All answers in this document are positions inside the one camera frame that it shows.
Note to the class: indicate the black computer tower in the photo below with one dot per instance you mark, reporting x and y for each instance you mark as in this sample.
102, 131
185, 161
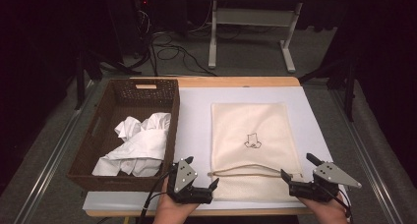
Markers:
131, 24

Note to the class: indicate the white shirt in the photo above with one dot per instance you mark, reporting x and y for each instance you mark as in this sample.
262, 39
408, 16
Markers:
144, 145

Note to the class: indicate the brown wicker basket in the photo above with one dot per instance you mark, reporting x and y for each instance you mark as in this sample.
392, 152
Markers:
131, 106

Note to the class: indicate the wooden table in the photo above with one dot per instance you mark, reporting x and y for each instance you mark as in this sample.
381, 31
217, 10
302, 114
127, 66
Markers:
229, 81

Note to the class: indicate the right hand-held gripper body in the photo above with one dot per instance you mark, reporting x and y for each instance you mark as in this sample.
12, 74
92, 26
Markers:
327, 178

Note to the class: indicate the white table mat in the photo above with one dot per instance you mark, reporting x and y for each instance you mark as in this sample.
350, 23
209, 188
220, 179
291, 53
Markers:
196, 119

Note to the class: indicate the metal floor rail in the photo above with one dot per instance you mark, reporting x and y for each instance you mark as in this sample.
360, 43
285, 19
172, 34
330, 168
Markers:
367, 158
49, 158

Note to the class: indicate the person's right hand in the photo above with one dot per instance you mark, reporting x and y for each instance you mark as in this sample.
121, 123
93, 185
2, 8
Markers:
326, 211

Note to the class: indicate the black stand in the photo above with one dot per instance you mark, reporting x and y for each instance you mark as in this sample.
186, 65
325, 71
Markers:
349, 83
88, 63

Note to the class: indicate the white desk frame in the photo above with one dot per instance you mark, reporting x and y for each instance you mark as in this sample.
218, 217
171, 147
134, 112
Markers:
252, 17

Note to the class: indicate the person's left hand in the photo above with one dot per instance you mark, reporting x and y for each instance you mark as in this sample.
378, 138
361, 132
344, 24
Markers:
172, 209

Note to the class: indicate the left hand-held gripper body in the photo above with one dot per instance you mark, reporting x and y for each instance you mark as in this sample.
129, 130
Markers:
183, 179

